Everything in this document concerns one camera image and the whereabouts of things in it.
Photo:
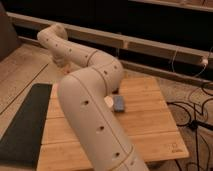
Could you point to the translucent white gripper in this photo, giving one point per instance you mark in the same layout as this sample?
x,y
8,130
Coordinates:
x,y
63,64

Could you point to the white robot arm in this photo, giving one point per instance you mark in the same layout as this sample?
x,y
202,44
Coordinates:
x,y
82,95

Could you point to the white cylindrical cup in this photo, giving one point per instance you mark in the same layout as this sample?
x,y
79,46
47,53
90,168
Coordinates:
x,y
109,101

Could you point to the grey chair edge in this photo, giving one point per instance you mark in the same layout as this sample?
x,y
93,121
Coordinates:
x,y
9,40

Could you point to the blue sponge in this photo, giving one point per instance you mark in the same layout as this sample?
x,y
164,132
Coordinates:
x,y
119,105

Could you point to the dark green mat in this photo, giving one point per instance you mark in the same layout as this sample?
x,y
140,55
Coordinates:
x,y
21,141

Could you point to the bamboo cutting board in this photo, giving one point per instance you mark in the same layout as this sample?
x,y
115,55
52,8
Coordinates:
x,y
146,120

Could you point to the wooden shelf rail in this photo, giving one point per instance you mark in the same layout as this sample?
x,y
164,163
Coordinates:
x,y
150,43

